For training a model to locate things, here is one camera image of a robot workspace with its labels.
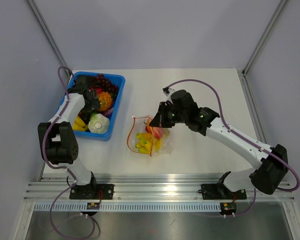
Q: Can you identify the left aluminium frame post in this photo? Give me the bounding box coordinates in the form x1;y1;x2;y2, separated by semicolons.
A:
25;0;68;67

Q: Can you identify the white slotted cable duct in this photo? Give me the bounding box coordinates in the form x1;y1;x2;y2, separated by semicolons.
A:
33;202;221;213

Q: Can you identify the small yellow banana bunch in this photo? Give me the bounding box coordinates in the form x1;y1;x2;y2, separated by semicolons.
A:
72;116;88;132

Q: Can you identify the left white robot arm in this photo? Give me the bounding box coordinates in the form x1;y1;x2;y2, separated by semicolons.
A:
37;76;100;199

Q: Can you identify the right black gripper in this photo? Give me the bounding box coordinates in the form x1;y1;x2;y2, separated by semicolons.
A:
150;102;188;128

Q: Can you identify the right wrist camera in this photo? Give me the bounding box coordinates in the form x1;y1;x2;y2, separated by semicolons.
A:
162;87;175;97

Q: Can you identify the blue plastic bin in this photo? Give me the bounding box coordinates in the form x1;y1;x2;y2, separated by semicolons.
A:
59;71;126;141

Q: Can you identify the large yellow banana bunch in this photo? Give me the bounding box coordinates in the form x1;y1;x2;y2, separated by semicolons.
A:
135;132;163;155

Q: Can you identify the purple grape bunch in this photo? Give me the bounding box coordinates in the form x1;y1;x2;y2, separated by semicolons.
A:
90;74;119;94

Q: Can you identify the orange spiky fruit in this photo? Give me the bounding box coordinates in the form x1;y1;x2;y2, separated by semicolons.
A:
97;91;113;112

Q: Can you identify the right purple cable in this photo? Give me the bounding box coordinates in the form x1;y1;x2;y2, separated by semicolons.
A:
166;79;300;218

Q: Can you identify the aluminium mounting rail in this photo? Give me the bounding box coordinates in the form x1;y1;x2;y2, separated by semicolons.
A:
23;172;295;202

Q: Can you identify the red bell pepper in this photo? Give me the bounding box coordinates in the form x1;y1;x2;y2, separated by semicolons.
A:
152;127;165;140

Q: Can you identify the clear zip top bag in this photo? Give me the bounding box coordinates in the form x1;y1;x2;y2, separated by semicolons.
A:
126;115;172;157

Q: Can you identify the aluminium frame post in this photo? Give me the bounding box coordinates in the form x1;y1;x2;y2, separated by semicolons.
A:
25;0;68;67
241;0;290;76

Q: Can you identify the purple eggplant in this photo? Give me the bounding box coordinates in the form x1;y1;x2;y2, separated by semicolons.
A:
103;107;114;118

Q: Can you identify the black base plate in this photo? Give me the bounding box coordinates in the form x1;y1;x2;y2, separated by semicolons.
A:
69;183;115;200
197;183;247;200

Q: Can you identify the right aluminium frame post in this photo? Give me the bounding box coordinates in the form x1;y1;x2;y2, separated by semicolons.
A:
241;0;290;76

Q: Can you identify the orange mango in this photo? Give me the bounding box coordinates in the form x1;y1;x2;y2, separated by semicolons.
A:
144;118;152;134

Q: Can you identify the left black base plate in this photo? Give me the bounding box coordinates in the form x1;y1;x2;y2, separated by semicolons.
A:
69;183;115;200

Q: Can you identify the green white cabbage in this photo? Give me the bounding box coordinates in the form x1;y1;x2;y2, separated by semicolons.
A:
88;113;110;134

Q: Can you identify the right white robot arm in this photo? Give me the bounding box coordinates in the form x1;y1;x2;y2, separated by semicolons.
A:
149;89;288;198

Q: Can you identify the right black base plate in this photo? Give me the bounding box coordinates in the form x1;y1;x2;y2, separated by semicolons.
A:
197;183;247;200

